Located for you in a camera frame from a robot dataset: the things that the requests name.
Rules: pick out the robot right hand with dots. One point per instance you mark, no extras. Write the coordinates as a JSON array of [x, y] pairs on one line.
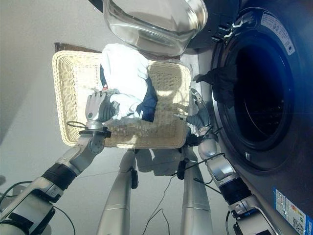
[[199, 117]]

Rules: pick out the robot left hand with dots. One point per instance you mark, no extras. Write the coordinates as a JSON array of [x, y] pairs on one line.
[[96, 107]]

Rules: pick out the white garment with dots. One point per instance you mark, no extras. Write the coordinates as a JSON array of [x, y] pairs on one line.
[[122, 63]]

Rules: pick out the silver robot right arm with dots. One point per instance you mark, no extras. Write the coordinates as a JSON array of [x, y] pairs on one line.
[[225, 171]]

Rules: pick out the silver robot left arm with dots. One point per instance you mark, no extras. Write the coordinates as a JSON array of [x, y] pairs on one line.
[[61, 169]]

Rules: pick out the glass washing machine door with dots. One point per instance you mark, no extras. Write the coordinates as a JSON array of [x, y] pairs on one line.
[[156, 24]]

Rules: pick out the grey front-load washing machine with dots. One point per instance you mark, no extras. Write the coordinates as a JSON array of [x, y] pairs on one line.
[[303, 147]]

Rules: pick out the cream wicker laundry basket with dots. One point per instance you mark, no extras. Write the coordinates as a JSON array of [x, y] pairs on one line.
[[73, 80]]

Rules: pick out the black garment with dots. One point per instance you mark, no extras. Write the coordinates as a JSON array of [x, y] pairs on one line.
[[222, 83]]

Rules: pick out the navy blue garment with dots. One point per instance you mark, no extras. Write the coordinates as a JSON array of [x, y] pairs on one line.
[[149, 102]]

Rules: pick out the silver robot right leg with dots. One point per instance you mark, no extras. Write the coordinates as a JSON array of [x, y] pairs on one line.
[[195, 195]]

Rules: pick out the dark round-edged info sticker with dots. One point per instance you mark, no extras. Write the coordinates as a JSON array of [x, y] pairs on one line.
[[278, 29]]

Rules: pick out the blue energy label sticker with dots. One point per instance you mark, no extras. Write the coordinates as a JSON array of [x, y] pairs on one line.
[[291, 213]]

